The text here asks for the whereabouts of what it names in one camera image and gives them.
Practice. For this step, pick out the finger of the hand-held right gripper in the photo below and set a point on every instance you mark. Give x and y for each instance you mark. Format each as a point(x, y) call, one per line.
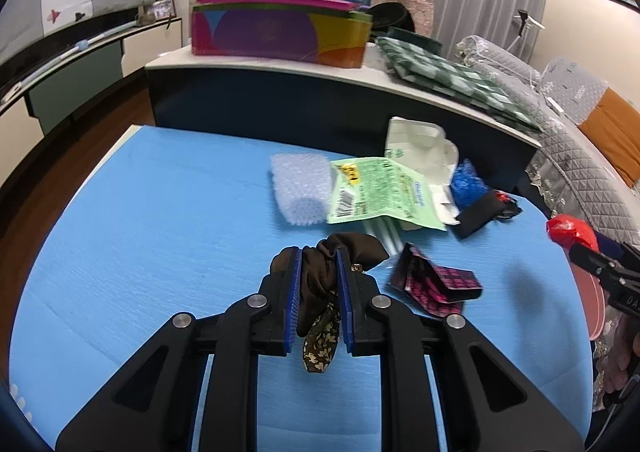
point(595, 262)
point(607, 243)

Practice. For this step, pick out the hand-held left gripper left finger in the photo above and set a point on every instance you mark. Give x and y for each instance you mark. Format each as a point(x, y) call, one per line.
point(293, 302)

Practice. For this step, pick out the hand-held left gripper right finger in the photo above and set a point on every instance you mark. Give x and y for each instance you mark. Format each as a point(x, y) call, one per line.
point(344, 302)

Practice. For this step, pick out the pink plate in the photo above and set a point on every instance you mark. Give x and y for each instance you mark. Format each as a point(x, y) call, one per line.
point(590, 302)

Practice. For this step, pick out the brown fabric scrunchie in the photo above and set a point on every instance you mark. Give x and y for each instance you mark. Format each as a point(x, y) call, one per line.
point(320, 272)

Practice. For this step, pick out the red wrapper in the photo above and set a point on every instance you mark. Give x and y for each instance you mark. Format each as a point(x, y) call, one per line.
point(567, 229)

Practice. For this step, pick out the bundle of straws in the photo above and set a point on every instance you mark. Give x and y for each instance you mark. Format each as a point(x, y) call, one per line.
point(387, 237)

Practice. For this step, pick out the pink black checkered packet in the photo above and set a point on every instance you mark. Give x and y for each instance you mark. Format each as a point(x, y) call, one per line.
point(440, 284)

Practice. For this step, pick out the grey quilted sofa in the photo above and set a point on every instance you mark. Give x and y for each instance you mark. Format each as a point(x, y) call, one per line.
point(565, 147)

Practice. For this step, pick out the orange cushion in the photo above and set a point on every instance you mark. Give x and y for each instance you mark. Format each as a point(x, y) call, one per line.
point(612, 132)

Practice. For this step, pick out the green printed plastic packet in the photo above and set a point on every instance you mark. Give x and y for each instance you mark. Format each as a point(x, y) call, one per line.
point(385, 197)

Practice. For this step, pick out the bubble wrap piece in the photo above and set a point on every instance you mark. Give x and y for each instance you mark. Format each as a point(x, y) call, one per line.
point(300, 187)

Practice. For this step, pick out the white remote control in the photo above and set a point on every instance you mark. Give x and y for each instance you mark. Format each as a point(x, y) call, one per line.
point(552, 104)

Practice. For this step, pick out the crumpled blue plastic shoe cover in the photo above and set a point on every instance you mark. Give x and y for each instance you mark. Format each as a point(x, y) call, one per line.
point(465, 184)

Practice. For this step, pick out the blue foam mat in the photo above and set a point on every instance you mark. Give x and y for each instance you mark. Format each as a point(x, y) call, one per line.
point(150, 232)

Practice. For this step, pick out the white pulp food container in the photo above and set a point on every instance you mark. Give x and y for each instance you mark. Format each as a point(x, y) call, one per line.
point(415, 147)

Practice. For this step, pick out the dark blue coffee table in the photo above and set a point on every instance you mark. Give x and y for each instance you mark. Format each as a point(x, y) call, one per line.
point(250, 102)

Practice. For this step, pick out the green checked cloth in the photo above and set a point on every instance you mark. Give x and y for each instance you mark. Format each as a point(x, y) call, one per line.
point(450, 82)

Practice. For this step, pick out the white floor stand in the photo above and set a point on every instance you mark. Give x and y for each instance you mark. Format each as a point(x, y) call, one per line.
point(524, 24)

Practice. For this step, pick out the colourful cardboard box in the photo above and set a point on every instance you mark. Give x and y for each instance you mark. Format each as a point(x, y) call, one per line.
point(270, 37)

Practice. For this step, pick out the dark green tray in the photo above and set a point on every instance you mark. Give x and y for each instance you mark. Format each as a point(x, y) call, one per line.
point(417, 39)

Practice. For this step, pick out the black bowl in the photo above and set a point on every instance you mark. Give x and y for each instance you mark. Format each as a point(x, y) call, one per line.
point(392, 18)

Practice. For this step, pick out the pink patterned gift bag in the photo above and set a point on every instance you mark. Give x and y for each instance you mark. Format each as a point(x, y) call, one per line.
point(420, 9)

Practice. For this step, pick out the dark green low cabinet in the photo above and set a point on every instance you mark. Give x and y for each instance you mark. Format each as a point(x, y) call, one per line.
point(75, 77)

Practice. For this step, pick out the white rod with blue ball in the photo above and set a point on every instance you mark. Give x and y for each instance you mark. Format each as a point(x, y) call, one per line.
point(80, 46)

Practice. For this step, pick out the small photo frame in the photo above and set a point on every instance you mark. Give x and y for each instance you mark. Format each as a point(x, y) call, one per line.
point(163, 8)

